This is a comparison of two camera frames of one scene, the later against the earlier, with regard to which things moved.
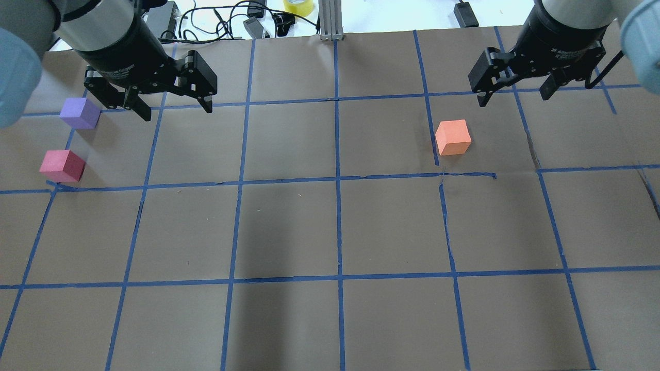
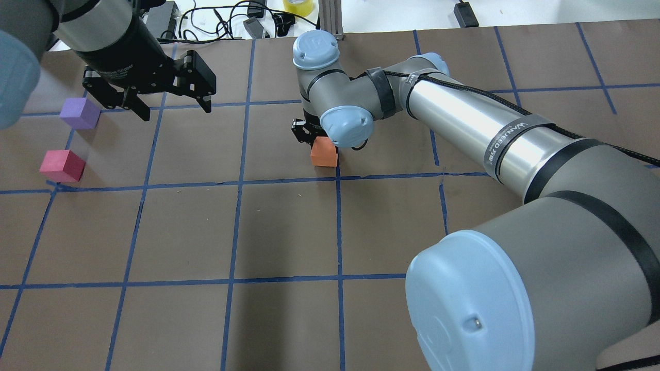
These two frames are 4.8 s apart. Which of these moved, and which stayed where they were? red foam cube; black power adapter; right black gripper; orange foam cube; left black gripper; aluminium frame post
Moved: orange foam cube; right black gripper
Stayed: black power adapter; left black gripper; red foam cube; aluminium frame post
